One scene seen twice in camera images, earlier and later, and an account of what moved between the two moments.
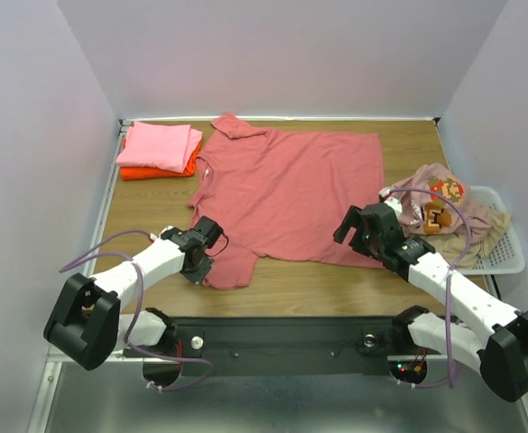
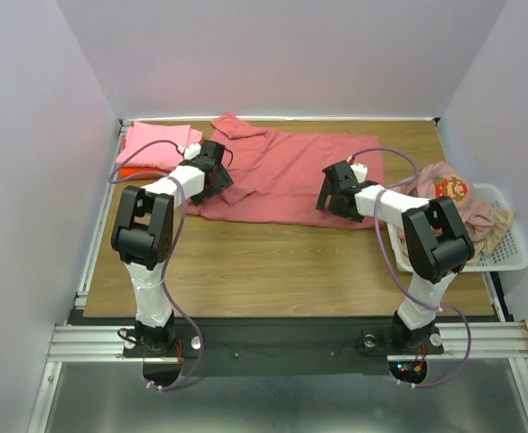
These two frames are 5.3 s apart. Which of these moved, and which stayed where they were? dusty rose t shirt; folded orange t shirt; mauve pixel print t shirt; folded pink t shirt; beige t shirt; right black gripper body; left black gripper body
Moved: left black gripper body; dusty rose t shirt; right black gripper body
Stayed: beige t shirt; mauve pixel print t shirt; folded orange t shirt; folded pink t shirt
